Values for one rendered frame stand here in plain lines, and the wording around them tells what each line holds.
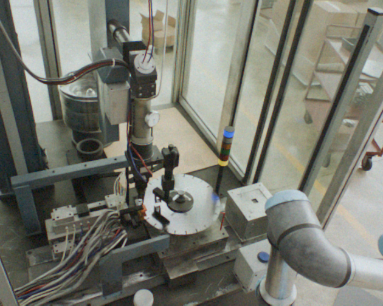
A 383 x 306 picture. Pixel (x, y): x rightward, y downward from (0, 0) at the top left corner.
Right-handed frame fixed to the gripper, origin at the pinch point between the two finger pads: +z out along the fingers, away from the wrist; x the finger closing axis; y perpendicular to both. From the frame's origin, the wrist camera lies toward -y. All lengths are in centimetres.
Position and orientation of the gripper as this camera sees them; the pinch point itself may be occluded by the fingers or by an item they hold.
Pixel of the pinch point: (380, 293)
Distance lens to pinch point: 151.8
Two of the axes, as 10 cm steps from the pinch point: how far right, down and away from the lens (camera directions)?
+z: -1.0, 7.8, 6.2
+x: 4.4, -5.3, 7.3
